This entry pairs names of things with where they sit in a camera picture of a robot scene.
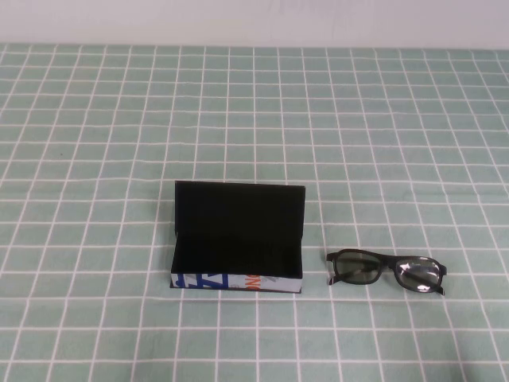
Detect black framed glasses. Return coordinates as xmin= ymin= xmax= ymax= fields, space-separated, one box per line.
xmin=325 ymin=248 xmax=449 ymax=297

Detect black printed glasses case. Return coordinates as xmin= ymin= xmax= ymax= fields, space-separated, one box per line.
xmin=169 ymin=180 xmax=307 ymax=296

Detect green checked tablecloth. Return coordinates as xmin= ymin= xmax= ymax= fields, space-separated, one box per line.
xmin=0 ymin=42 xmax=509 ymax=382

